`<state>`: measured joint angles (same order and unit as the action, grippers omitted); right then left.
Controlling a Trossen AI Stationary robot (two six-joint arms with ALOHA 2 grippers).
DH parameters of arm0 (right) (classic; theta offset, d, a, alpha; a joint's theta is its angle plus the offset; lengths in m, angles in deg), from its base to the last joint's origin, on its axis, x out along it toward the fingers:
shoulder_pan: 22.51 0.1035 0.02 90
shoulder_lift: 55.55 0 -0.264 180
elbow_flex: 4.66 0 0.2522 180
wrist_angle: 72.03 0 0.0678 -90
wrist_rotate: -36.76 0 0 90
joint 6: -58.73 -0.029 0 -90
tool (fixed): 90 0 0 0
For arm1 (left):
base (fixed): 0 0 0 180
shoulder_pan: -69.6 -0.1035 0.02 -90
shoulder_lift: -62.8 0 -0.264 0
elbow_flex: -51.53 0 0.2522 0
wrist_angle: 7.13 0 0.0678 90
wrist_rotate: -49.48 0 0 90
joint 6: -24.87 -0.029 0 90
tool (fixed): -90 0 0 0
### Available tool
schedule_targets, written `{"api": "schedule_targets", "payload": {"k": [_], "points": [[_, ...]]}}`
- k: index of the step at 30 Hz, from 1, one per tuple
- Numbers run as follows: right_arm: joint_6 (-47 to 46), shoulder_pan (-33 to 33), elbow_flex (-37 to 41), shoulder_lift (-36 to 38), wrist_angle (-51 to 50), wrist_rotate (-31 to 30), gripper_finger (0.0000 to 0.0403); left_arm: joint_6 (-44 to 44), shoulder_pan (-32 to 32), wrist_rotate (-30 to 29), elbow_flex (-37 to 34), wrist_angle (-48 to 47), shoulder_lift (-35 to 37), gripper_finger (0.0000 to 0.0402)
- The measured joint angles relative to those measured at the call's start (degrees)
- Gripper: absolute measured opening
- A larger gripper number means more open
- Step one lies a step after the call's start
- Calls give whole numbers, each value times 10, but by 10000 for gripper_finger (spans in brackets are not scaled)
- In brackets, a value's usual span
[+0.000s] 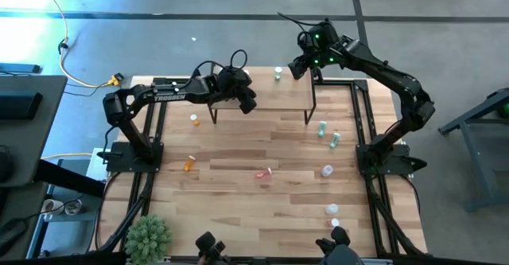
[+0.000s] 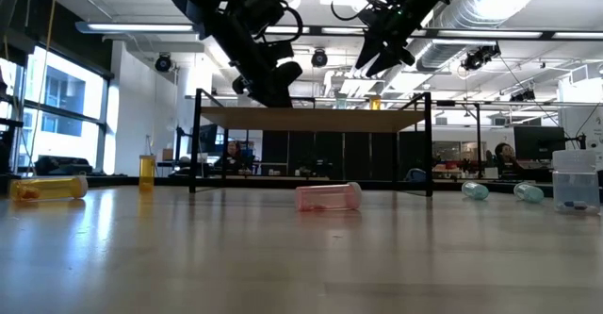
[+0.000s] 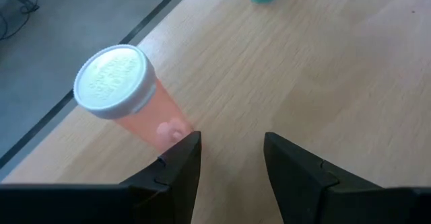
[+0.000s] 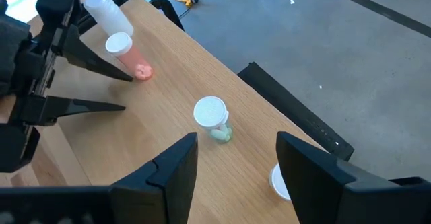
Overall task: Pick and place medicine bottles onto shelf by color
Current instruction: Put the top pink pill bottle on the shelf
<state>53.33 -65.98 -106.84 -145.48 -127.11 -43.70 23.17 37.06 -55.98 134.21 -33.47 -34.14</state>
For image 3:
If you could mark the wide pink bottle white cap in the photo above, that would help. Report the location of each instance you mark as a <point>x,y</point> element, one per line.
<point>114,79</point>

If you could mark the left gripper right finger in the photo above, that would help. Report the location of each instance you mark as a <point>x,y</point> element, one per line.
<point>303,183</point>

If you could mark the wooden shelf black metal frame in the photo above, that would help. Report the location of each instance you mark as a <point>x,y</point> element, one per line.
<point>303,66</point>

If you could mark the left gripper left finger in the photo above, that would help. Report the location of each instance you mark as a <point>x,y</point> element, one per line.
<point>168,183</point>

